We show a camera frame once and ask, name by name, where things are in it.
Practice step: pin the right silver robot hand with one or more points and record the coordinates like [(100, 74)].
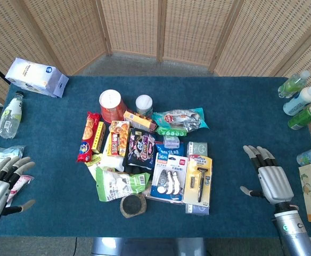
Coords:
[(274, 182)]

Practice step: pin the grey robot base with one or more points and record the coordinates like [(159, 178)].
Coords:
[(147, 246)]

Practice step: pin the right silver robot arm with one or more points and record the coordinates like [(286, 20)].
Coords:
[(294, 232)]

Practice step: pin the razor blister pack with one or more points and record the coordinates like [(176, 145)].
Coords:
[(198, 181)]

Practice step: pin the blue correction tape package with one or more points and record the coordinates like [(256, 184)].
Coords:
[(168, 177)]

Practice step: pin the red biscuit pack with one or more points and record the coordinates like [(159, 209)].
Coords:
[(88, 137)]

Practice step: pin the teal dried fish package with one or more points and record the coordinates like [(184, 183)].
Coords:
[(182, 118)]

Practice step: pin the white plastic snack bag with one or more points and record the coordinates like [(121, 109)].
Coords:
[(107, 160)]

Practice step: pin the red and white tube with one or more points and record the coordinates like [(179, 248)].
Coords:
[(18, 185)]

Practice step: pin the blue table cloth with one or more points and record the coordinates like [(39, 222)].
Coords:
[(224, 160)]

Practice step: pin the green soda can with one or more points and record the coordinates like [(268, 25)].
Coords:
[(306, 117)]

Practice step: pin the clear bottle with white label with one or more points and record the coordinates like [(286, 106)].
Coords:
[(9, 117)]

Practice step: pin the blue grey small box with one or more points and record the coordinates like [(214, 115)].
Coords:
[(197, 209)]

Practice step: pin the grey green small box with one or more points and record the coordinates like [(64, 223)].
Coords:
[(197, 148)]

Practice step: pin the white milk drink bottle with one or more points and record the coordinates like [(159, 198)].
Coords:
[(300, 100)]

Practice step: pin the green tea bottle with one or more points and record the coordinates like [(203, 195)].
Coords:
[(292, 84)]

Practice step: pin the blue snack bag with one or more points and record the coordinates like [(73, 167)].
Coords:
[(171, 150)]

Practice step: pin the small clear floss box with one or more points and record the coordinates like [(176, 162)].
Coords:
[(172, 141)]

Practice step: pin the green candy roll pack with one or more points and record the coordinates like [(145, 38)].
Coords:
[(171, 132)]

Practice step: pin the yellow narrow box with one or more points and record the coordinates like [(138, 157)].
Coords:
[(98, 137)]

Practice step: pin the white tissue box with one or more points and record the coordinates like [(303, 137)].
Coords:
[(37, 77)]

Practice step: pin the green white snack bag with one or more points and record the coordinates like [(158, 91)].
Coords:
[(118, 186)]

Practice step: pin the yellow curry box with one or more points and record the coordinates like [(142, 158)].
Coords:
[(119, 138)]

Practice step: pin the black purple snack bag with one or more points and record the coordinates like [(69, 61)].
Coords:
[(140, 149)]

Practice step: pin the red instant noodle cup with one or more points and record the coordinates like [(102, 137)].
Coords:
[(112, 105)]

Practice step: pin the orange brown snack box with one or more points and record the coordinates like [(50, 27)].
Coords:
[(139, 120)]

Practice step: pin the white lidded round can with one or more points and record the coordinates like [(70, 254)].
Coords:
[(144, 105)]

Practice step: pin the woven bamboo folding screen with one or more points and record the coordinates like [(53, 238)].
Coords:
[(187, 29)]

